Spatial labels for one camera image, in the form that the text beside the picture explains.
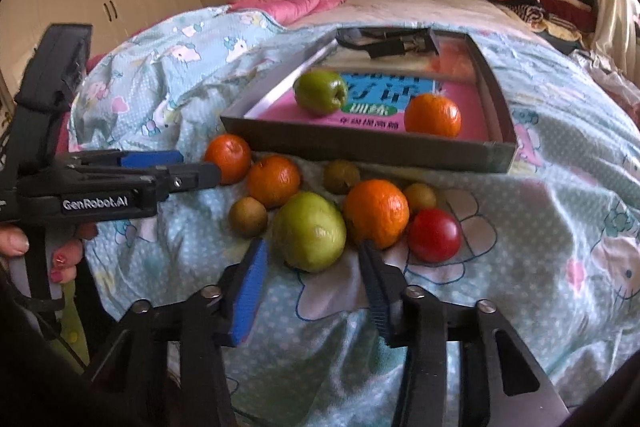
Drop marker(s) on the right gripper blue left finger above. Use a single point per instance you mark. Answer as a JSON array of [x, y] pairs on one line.
[[133, 364]]

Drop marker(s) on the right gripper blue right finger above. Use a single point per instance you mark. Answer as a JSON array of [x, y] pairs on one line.
[[501, 382]]

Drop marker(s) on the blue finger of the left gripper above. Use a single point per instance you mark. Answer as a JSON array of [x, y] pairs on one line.
[[124, 158], [182, 178]]

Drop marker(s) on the orange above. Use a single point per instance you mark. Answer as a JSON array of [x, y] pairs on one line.
[[376, 211], [273, 180], [433, 114], [231, 154]]

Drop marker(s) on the brown kiwi front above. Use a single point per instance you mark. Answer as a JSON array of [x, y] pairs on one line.
[[248, 217]]

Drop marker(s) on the red tomato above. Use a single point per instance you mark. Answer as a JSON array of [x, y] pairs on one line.
[[434, 236]]

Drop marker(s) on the small green mango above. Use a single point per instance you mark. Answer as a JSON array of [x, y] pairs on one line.
[[308, 233]]

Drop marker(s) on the large green mango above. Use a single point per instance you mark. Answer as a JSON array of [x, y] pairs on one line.
[[321, 92]]

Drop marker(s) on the left hand with red nails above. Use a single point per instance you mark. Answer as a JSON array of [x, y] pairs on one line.
[[15, 243]]

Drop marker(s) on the grey cardboard box tray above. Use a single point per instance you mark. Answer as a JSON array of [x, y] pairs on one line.
[[400, 149]]

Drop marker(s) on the hello kitty blue quilt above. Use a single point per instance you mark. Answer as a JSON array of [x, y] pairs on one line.
[[554, 243]]

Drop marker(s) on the brown kiwi back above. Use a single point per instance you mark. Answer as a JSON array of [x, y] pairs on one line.
[[340, 176]]

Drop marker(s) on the small brown kiwi right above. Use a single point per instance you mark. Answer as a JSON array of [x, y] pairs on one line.
[[420, 196]]

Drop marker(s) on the pink chinese workbook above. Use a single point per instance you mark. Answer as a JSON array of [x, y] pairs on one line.
[[378, 102]]

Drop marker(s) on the black gripper part in tray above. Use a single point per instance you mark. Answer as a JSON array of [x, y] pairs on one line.
[[384, 42]]

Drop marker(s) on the white bed sheet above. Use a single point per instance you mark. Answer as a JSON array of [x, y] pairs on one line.
[[478, 15]]

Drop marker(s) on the cream curtain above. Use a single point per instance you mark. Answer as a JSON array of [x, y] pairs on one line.
[[617, 35]]

